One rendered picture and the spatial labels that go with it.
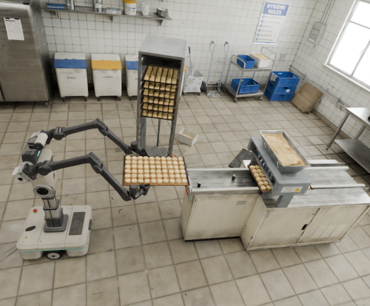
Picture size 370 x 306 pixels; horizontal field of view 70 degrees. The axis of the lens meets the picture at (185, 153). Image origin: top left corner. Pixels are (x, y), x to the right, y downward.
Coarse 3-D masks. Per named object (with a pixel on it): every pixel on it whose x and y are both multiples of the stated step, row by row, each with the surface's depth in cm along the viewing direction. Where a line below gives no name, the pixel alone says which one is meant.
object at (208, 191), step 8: (352, 184) 296; (360, 184) 298; (192, 192) 256; (200, 192) 258; (208, 192) 260; (216, 192) 262; (224, 192) 264; (232, 192) 266; (240, 192) 268; (248, 192) 270; (256, 192) 272
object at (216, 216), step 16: (192, 176) 279; (208, 176) 282; (224, 176) 286; (240, 176) 289; (192, 208) 270; (208, 208) 274; (224, 208) 279; (240, 208) 283; (192, 224) 287; (208, 224) 292; (224, 224) 297; (240, 224) 303; (192, 240) 313
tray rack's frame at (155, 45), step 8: (144, 40) 299; (152, 40) 303; (160, 40) 307; (168, 40) 311; (176, 40) 316; (184, 40) 320; (144, 48) 278; (152, 48) 282; (160, 48) 285; (168, 48) 289; (176, 48) 293; (184, 48) 296; (160, 56) 273; (168, 56) 272; (176, 56) 272; (160, 120) 394; (152, 152) 410; (160, 152) 412
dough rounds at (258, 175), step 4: (252, 168) 291; (256, 168) 293; (260, 168) 294; (252, 172) 287; (256, 172) 288; (260, 172) 288; (256, 176) 282; (260, 176) 283; (264, 176) 285; (256, 180) 278; (260, 180) 278; (264, 180) 278; (260, 184) 272; (264, 184) 274; (268, 184) 276; (260, 188) 270; (264, 188) 268; (268, 188) 268; (308, 188) 279
